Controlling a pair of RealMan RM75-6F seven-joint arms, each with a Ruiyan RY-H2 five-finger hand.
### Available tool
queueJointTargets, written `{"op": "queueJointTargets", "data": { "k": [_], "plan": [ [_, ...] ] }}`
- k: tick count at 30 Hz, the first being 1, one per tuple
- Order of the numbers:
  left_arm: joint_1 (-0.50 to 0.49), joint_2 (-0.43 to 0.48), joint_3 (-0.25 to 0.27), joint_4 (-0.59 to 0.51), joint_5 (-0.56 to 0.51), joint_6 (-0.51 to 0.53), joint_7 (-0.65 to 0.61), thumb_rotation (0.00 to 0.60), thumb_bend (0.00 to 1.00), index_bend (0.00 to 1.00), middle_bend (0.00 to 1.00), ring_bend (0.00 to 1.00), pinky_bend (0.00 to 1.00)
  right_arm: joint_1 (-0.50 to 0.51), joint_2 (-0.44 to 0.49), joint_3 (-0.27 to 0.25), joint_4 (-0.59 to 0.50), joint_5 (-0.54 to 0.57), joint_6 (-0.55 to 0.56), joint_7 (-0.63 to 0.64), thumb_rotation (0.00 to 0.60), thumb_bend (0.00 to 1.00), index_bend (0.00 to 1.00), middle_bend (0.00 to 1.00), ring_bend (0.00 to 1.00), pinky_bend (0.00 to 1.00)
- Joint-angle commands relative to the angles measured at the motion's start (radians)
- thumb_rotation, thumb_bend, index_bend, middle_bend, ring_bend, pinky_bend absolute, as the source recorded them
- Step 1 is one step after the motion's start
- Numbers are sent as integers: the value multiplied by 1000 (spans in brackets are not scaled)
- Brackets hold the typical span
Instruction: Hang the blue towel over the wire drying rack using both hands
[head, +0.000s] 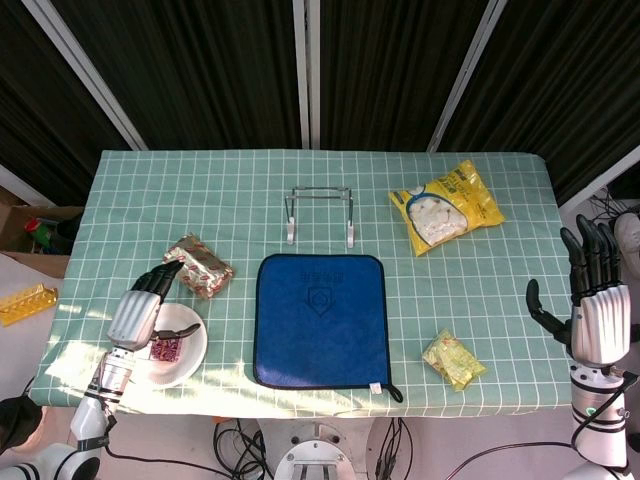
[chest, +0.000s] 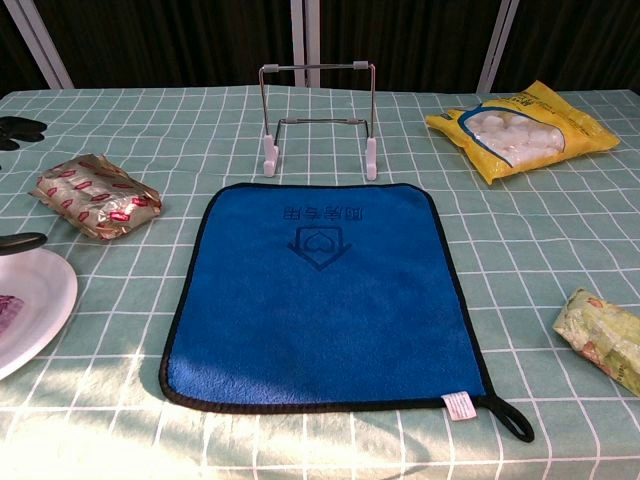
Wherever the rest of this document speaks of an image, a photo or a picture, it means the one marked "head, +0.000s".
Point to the small yellow green snack packet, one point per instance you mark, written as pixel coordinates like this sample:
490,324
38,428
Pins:
455,360

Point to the black pleated curtain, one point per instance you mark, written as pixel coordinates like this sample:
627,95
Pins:
565,85
390,70
200,70
40,110

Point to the gold red snack package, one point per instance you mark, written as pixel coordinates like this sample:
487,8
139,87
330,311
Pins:
205,270

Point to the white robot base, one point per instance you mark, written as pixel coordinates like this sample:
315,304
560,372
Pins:
317,455

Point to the white frame post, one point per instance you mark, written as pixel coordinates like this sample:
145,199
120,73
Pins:
306,75
95,80
22,185
465,80
600,177

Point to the brown cardboard box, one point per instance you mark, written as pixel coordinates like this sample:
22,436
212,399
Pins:
20,220

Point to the blue cloth mat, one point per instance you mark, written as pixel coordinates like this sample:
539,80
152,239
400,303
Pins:
322,320

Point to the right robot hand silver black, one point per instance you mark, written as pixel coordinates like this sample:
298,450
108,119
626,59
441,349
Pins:
602,320

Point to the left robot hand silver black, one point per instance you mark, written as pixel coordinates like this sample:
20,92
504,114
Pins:
132,315

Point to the large yellow snack bag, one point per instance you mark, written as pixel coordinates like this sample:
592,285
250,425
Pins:
445,210

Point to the yellow plastic tray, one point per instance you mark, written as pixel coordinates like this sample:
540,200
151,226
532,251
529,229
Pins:
25,302

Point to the red white patterned packet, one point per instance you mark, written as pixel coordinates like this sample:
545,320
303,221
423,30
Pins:
167,351

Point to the green checked tablecloth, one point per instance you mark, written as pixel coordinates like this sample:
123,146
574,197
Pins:
320,210

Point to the green red item in box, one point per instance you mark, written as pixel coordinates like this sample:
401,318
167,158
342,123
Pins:
40,232

